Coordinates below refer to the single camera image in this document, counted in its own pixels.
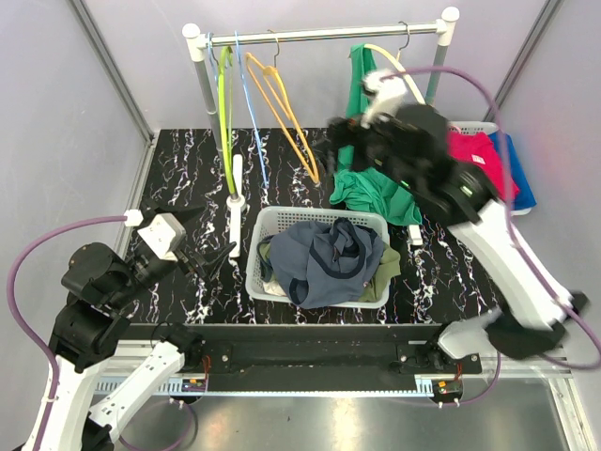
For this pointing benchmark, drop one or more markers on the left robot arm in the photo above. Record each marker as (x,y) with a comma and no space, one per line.
(87,330)

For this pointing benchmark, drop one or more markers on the white side basket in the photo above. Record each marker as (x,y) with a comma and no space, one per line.
(473,127)

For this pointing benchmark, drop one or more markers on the white plastic basket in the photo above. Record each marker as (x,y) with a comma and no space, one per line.
(275,219)

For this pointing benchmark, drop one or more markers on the lime green hanger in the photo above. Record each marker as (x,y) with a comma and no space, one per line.
(225,113)

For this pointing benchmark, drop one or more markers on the pink folded shirt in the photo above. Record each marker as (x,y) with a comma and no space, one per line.
(479,150)

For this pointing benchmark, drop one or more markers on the blue folded shirt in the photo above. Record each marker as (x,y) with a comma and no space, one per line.
(524,200)

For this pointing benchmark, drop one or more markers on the light blue wire hanger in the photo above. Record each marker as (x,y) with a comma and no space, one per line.
(213,63)

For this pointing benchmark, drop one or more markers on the yellow plastic hanger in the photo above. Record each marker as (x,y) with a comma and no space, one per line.
(270,85)

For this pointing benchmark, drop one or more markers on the white camisole top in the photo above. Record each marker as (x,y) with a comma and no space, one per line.
(273,288)

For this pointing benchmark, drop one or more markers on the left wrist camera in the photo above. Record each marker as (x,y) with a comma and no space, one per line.
(163,235)

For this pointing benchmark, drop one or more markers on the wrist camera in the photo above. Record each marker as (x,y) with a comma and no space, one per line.
(385,89)
(163,235)

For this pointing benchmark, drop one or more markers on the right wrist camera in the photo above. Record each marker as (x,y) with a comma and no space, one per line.
(385,89)

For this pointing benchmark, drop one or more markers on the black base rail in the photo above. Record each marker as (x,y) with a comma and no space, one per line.
(322,360)

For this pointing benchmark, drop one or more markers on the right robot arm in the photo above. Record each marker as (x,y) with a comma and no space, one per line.
(410,148)

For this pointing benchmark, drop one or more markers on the olive green tank top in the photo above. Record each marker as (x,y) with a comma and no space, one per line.
(388,268)

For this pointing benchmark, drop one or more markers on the cream white hanger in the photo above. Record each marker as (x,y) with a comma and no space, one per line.
(399,61)

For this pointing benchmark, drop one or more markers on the navy blue tank top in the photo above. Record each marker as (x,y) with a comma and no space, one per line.
(318,264)

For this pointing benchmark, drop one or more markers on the white clothes rack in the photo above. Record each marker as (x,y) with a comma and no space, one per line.
(444,28)

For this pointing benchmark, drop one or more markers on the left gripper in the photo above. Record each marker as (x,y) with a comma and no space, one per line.
(191,265)

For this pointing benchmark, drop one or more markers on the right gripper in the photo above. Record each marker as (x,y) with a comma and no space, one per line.
(341,132)

